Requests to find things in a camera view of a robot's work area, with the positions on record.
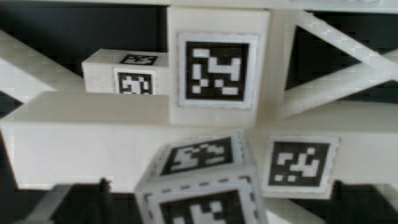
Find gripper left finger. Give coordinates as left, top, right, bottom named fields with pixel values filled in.
left=17, top=179, right=113, bottom=224

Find white chair back frame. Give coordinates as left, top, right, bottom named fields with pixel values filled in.
left=0, top=0, right=398, bottom=224

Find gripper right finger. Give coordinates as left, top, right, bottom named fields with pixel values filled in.
left=331, top=181, right=398, bottom=224

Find white chair seat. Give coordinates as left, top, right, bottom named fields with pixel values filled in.
left=168, top=6, right=271, bottom=127

